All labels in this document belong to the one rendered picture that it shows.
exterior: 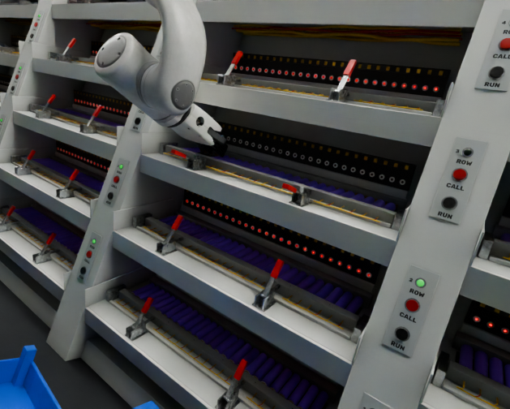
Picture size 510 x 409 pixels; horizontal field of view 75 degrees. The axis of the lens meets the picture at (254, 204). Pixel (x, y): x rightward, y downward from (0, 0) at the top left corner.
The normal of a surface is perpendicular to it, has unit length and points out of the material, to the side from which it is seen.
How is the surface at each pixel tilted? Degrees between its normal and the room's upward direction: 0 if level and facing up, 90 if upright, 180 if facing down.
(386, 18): 111
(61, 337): 90
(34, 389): 90
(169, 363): 21
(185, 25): 70
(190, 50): 90
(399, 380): 90
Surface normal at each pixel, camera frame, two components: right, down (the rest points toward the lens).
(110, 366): -0.47, -0.18
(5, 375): 0.74, 0.27
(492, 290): -0.56, 0.18
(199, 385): 0.15, -0.94
